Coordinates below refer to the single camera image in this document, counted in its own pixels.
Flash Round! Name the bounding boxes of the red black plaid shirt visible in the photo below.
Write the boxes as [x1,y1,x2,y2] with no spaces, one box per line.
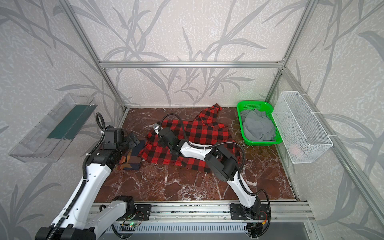
[139,104,234,173]

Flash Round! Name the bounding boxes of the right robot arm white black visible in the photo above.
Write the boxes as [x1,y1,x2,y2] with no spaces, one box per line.
[154,124,261,220]

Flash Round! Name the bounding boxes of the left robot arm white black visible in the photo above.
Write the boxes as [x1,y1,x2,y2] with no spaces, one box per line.
[35,126,140,240]

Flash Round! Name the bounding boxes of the folded multicolour plaid shirt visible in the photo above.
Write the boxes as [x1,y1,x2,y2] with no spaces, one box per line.
[117,140,146,171]

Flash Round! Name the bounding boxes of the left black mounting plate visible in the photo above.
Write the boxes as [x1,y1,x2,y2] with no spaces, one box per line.
[128,204,152,222]

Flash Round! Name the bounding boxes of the black mounting plate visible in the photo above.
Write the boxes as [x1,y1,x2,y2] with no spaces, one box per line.
[128,204,152,222]
[230,203,270,221]

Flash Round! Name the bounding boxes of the green plastic basket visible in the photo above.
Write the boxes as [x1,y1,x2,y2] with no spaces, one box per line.
[237,101,283,146]

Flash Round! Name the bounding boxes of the grey shirt in basket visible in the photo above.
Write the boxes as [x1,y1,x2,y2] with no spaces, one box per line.
[241,109,276,142]

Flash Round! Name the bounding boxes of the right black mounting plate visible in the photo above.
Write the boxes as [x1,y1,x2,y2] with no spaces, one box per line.
[230,203,270,221]

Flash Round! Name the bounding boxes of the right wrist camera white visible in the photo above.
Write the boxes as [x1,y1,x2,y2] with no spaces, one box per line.
[153,123,161,135]

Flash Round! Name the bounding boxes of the right black corrugated cable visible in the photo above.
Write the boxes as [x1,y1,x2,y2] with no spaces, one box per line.
[158,113,272,238]

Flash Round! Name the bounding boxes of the clear plastic wall tray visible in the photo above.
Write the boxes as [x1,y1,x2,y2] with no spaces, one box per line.
[9,94,98,163]

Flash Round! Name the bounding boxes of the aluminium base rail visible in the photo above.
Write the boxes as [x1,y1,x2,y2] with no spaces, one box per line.
[136,201,315,224]

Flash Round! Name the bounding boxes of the white wire mesh basket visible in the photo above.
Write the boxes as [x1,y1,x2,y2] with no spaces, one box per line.
[272,91,333,164]

